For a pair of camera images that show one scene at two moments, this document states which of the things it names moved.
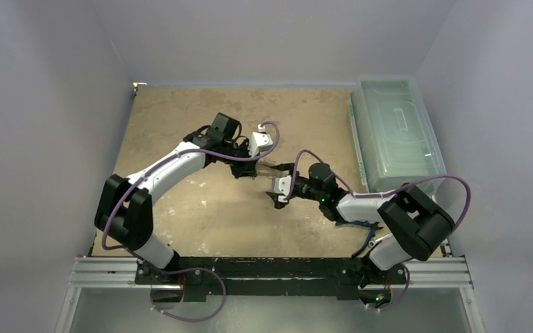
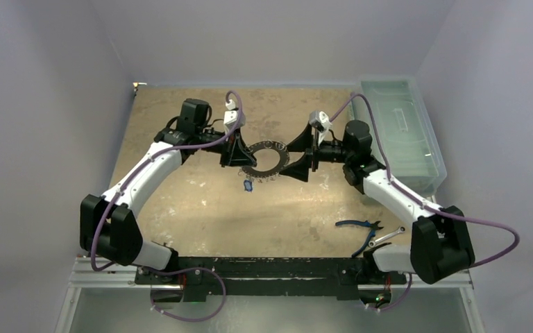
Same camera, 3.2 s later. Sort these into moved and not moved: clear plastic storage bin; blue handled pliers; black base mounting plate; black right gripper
Moved: black right gripper
Not moved: black base mounting plate; clear plastic storage bin; blue handled pliers
